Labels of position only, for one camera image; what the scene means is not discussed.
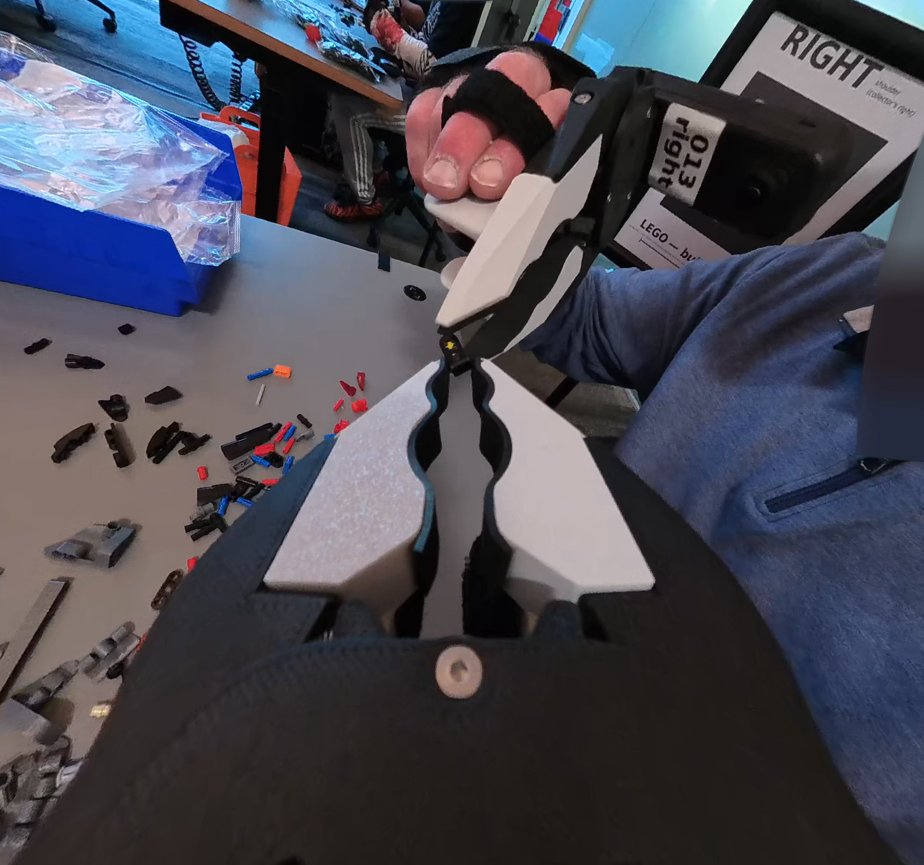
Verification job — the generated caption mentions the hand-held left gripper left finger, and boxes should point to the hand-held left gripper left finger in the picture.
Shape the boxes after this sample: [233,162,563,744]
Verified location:
[262,360,452,636]

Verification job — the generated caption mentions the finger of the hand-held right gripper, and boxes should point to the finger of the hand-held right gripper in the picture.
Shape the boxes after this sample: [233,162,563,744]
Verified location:
[462,244,589,361]
[435,134,606,332]

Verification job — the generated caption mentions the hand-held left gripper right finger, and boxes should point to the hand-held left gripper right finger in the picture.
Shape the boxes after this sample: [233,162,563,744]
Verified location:
[469,358,658,605]

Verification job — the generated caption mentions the person's right forearm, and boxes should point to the person's right forearm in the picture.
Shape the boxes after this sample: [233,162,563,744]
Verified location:
[520,232,892,447]

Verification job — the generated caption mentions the scattered small lego pieces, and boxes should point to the scattered small lego pieces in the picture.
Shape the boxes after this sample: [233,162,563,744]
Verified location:
[22,320,369,613]

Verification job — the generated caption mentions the grey lego assembly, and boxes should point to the grey lego assembly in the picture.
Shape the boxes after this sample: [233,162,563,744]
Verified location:
[45,520,138,568]

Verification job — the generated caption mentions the long flat grey lego beam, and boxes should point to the long flat grey lego beam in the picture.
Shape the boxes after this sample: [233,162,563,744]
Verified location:
[0,576,73,696]

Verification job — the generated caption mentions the pile of grey lego parts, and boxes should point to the pile of grey lego parts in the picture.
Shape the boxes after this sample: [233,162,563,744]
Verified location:
[0,623,145,853]

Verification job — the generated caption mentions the person's right hand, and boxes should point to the person's right hand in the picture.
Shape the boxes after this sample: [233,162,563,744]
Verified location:
[404,48,575,202]

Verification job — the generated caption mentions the black framed white sign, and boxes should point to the black framed white sign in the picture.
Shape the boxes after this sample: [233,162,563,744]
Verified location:
[606,0,924,270]

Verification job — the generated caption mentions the person's blue sweater torso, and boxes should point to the person's blue sweater torso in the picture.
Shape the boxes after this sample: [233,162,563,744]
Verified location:
[614,345,924,865]

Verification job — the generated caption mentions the orange plastic crate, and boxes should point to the orange plastic crate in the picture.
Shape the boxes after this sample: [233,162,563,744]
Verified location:
[201,105,300,227]

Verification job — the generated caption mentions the clear plastic bags on desk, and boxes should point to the clear plastic bags on desk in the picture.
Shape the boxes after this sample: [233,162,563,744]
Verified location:
[273,0,394,84]

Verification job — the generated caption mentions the wooden desk with black legs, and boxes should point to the wooden desk with black legs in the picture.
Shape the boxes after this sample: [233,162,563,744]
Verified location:
[115,0,405,223]

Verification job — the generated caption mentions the blue plastic bin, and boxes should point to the blue plastic bin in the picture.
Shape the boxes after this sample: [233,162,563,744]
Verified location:
[0,121,243,317]

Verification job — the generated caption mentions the clear plastic bag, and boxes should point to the clear plastic bag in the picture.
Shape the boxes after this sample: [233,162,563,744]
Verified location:
[0,31,243,267]

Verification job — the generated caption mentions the black coiled cable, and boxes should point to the black coiled cable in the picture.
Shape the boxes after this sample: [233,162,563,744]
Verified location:
[182,33,219,113]

